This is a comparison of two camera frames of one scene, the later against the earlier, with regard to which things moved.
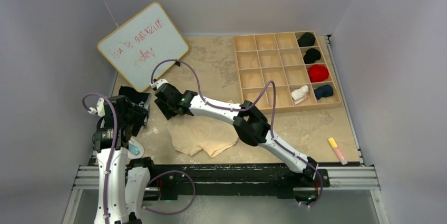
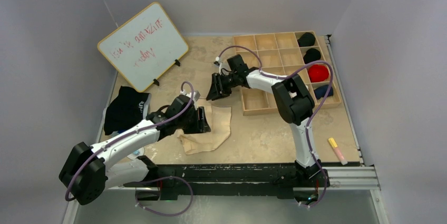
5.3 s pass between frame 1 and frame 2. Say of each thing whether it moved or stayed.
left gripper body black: moved
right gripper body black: moved
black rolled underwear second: stayed
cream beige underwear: moved
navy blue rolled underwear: stayed
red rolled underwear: stayed
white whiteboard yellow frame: stayed
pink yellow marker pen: stayed
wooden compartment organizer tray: stayed
